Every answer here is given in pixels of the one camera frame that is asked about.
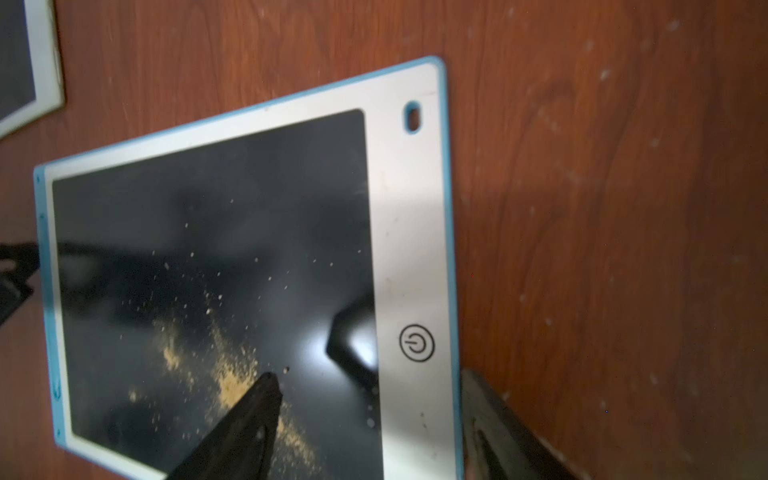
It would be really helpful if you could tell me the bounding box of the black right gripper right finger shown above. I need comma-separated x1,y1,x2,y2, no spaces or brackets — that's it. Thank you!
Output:
461,369,574,479

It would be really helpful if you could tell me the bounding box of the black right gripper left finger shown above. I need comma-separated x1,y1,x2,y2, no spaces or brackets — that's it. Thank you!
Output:
166,373,283,480

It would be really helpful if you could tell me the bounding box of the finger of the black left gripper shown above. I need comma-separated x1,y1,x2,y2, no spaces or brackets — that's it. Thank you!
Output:
1,242,40,324

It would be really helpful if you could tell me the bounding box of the large white drawing tablet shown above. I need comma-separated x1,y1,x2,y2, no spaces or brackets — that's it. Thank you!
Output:
1,0,65,138

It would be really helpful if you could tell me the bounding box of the blue framed drawing tablet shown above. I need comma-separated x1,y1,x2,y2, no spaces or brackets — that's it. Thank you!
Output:
34,56,464,479

